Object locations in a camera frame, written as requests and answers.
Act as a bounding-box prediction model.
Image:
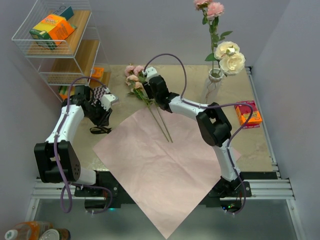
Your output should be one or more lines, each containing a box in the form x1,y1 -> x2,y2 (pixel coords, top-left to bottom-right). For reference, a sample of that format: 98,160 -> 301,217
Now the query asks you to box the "black ribbon gold lettering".
89,126 -> 112,135

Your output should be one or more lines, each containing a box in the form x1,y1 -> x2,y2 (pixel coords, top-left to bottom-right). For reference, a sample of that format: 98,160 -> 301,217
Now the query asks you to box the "white rose stem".
214,41 -> 246,76

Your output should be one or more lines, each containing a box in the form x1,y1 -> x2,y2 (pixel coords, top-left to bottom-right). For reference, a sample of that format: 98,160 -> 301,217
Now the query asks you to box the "purple pink wrapping paper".
93,108 -> 221,238

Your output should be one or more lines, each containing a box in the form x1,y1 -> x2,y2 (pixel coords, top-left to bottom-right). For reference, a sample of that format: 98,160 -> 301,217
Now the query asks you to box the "pink rose stem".
124,64 -> 171,143
193,0 -> 232,68

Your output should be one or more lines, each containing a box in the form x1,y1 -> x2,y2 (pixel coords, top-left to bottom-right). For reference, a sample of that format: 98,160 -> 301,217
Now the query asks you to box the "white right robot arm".
143,75 -> 242,197

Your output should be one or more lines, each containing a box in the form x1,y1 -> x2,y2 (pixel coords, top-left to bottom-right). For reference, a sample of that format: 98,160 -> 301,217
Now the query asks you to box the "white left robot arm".
34,85 -> 118,196

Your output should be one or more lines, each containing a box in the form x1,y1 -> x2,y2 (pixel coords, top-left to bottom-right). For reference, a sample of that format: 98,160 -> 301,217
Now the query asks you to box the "white ribbed ceramic vase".
200,68 -> 224,104

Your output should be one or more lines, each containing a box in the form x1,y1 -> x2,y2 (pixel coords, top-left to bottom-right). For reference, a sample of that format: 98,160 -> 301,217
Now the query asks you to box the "zigzag patterned item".
91,86 -> 110,105

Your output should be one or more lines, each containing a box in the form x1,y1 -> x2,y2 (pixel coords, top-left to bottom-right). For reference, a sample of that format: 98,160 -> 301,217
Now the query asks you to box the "peach rose stem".
124,74 -> 174,144

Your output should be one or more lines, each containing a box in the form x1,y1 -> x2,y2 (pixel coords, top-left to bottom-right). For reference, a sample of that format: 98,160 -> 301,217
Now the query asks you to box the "colourful sponge pack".
58,85 -> 75,101

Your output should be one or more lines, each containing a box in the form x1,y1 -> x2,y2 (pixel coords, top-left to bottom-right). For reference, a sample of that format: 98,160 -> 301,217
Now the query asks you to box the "small orange box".
91,66 -> 105,81

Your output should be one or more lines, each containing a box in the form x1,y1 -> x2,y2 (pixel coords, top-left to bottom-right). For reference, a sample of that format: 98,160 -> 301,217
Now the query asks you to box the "orange yellow box on shelf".
29,14 -> 77,50

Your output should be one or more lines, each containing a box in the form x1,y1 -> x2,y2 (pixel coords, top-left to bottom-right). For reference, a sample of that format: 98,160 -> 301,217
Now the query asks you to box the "pink orange snack box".
234,100 -> 263,129

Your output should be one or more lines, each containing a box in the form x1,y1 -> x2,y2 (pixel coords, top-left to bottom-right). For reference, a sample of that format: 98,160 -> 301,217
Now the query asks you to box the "dark teal box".
52,5 -> 74,21

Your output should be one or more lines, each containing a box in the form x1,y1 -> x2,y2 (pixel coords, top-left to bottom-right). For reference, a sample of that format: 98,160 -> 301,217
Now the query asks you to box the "metal tin can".
39,228 -> 71,240

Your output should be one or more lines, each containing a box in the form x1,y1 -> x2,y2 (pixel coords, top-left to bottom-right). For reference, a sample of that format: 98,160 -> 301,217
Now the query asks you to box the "orange juice bottle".
4,221 -> 54,240

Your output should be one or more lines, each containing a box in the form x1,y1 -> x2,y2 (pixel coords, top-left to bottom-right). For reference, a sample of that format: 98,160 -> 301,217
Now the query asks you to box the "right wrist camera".
142,66 -> 159,82

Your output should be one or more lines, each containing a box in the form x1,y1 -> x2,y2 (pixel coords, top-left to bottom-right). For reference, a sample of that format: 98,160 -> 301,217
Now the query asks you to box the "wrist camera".
142,66 -> 159,82
100,93 -> 119,111

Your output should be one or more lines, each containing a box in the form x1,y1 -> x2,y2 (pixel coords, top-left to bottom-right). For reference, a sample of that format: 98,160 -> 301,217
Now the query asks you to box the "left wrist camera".
100,93 -> 119,111

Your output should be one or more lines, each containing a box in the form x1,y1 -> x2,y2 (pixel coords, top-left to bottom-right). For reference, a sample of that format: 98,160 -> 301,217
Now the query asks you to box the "white wire shelf rack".
12,0 -> 111,101

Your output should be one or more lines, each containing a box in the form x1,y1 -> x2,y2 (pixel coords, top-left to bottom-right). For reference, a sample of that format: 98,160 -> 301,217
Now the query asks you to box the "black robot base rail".
70,171 -> 252,212

